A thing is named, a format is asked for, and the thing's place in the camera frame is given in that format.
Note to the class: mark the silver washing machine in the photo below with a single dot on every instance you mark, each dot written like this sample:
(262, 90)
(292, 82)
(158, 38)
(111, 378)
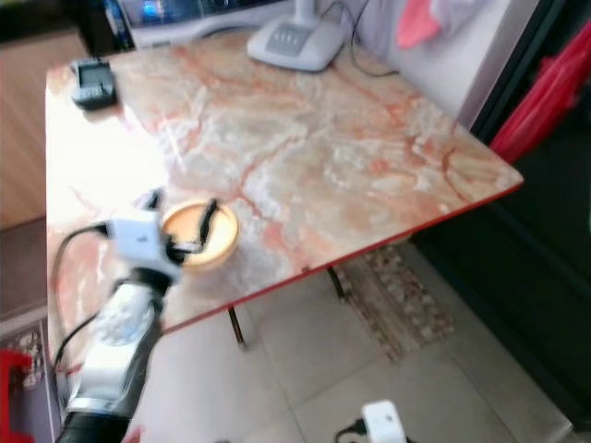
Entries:
(194, 18)

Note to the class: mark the light wooden cabinet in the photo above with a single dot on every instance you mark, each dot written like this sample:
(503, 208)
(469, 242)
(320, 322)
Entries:
(23, 129)

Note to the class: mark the brown patterned floor rug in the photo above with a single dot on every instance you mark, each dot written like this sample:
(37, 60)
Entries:
(392, 300)

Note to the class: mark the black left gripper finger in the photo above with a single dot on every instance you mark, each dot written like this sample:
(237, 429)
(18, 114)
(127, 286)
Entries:
(155, 199)
(210, 218)

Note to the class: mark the pink cloth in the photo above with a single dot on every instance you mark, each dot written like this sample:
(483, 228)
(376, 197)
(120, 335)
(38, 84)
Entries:
(417, 26)

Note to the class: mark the orange plastic bowl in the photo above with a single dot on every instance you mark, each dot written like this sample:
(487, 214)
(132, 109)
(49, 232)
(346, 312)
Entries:
(222, 242)

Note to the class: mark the dark bordered floor rug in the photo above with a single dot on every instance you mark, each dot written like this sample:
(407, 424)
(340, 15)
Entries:
(39, 351)

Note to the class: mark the black charger device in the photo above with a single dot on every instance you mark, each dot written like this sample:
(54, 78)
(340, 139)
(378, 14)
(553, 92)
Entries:
(94, 83)

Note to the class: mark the red plastic bag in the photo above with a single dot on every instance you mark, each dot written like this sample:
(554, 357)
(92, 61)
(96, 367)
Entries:
(540, 101)

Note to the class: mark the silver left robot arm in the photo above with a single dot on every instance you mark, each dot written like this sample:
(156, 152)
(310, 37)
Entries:
(125, 341)

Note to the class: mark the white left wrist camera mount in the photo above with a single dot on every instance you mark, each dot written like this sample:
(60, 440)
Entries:
(138, 242)

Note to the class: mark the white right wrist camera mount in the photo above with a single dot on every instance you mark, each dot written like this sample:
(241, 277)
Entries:
(385, 423)

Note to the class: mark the white appliance base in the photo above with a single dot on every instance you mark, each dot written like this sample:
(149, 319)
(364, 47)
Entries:
(297, 39)

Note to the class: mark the black metal table leg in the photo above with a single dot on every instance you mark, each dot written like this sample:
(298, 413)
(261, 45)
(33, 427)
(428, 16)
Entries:
(237, 328)
(335, 281)

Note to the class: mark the red metal stool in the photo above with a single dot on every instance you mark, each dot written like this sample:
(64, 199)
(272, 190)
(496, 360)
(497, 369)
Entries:
(14, 362)

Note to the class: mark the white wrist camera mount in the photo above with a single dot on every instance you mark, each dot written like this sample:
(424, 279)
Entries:
(385, 423)
(138, 242)

